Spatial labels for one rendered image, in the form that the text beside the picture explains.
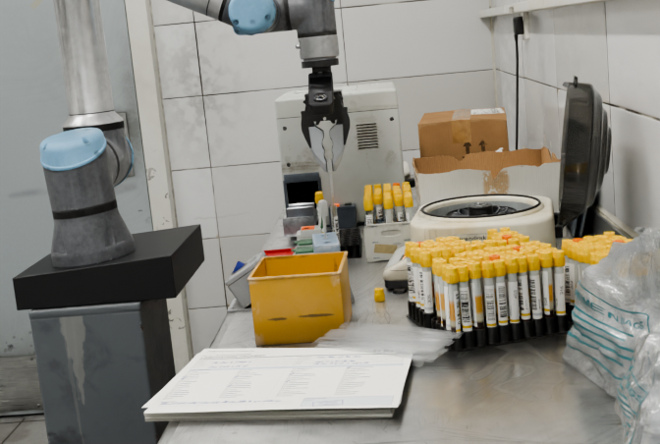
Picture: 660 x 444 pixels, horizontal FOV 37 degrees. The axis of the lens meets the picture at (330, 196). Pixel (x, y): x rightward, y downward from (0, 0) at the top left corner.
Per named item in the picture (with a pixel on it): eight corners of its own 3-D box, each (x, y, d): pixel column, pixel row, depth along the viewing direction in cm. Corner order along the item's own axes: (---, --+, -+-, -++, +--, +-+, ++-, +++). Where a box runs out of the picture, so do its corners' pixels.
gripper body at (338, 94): (346, 119, 192) (340, 57, 190) (345, 123, 184) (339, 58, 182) (307, 122, 192) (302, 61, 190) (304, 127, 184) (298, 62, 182)
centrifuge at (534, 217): (399, 261, 182) (393, 196, 180) (562, 254, 175) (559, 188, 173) (378, 298, 158) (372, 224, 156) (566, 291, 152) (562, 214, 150)
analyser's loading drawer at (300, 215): (293, 218, 225) (290, 196, 224) (321, 216, 224) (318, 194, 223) (284, 237, 204) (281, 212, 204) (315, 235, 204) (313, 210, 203)
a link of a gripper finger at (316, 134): (329, 168, 192) (326, 121, 191) (327, 172, 186) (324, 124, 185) (312, 169, 192) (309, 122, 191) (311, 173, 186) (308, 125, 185)
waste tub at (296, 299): (268, 319, 152) (261, 256, 151) (354, 313, 151) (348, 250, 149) (253, 347, 139) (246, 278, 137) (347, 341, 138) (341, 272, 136)
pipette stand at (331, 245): (308, 292, 166) (302, 235, 164) (349, 288, 166) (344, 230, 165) (311, 307, 156) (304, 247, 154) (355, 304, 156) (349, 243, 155)
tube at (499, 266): (495, 338, 132) (489, 259, 130) (506, 335, 132) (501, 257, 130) (501, 341, 130) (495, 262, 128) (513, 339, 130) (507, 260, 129)
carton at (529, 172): (415, 224, 215) (411, 156, 213) (547, 213, 213) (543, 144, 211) (420, 249, 191) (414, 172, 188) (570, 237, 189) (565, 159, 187)
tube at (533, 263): (544, 334, 131) (538, 256, 129) (531, 334, 132) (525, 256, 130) (545, 330, 133) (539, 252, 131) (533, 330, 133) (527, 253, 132)
